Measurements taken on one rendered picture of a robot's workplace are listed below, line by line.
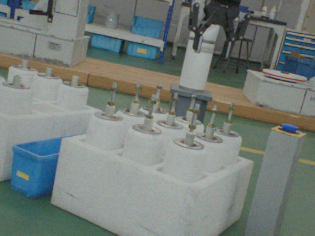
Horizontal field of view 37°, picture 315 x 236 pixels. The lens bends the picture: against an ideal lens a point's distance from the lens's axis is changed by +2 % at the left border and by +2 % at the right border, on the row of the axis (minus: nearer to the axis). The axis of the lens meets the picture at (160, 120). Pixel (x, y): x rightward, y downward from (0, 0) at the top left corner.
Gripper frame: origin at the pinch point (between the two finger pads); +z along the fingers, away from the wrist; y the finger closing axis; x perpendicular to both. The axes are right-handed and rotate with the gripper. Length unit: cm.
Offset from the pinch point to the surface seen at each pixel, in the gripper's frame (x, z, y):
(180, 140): 1.3, 22.4, -2.0
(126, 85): 194, 43, 33
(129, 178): 1.6, 33.0, -12.5
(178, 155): -3.5, 24.5, -3.6
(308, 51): 451, 5, 336
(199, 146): -2.0, 22.3, 1.6
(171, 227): -8.0, 40.1, -3.6
